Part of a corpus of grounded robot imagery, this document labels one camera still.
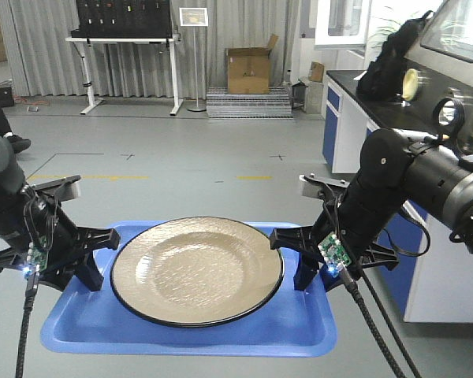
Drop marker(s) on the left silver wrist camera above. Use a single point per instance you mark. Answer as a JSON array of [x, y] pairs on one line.
[[64, 189]]

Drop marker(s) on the white standing desk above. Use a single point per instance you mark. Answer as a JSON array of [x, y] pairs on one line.
[[129, 66]]

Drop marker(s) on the beige plate with black rim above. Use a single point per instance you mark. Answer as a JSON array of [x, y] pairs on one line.
[[197, 272]]

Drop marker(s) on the person's black shoe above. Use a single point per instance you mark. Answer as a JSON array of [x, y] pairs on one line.
[[18, 143]]

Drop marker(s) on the black backpack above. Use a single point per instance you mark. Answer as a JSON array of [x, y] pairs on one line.
[[384, 76]]

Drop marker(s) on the black pegboard panel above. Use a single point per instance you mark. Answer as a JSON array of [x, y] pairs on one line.
[[118, 19]]

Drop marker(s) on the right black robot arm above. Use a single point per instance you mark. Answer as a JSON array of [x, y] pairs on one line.
[[395, 166]]

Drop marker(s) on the blue plastic tray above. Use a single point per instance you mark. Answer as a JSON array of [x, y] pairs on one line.
[[293, 324]]

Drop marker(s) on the brown cardboard box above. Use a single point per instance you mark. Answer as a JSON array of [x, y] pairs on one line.
[[248, 69]]

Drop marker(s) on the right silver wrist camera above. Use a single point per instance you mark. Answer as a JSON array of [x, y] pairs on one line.
[[321, 188]]

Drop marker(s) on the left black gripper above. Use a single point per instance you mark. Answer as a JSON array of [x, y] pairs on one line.
[[40, 220]]

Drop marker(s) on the small cardboard box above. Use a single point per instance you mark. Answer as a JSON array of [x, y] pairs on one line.
[[316, 72]]

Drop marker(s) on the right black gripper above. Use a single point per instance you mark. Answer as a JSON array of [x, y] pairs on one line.
[[303, 239]]

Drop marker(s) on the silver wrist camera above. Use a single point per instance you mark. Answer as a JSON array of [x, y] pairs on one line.
[[321, 188], [64, 189]]

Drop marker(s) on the left green circuit board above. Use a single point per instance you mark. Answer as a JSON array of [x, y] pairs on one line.
[[36, 260]]

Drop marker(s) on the sign on metal stand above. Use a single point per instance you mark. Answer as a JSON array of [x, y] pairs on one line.
[[194, 18]]

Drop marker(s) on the right green circuit board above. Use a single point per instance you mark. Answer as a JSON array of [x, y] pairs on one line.
[[334, 254]]

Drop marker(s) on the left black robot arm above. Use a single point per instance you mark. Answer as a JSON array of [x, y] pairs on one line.
[[12, 179]]

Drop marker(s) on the glove box chamber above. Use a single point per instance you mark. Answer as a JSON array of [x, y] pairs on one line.
[[443, 59]]

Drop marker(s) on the green circuit board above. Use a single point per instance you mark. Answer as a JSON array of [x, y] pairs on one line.
[[36, 260], [334, 254]]

